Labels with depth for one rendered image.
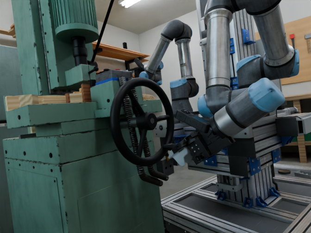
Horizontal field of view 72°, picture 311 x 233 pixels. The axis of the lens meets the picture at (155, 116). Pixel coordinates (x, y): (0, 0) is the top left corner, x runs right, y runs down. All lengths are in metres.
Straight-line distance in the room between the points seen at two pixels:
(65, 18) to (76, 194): 0.66
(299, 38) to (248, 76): 2.83
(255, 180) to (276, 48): 0.78
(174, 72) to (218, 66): 3.82
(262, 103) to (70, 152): 0.57
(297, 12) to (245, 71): 2.96
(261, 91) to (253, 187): 0.97
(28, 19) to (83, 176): 0.77
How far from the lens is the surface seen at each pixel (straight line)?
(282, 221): 1.37
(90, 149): 0.77
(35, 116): 0.70
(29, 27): 1.20
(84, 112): 0.76
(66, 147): 0.73
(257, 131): 1.03
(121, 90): 0.63
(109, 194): 0.84
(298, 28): 3.93
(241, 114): 0.53
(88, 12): 1.00
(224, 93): 0.66
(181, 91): 1.40
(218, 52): 0.72
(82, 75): 0.93
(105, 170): 0.81
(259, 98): 0.52
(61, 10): 1.00
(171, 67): 4.55
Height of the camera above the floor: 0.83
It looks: level
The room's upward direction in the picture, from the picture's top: 7 degrees counter-clockwise
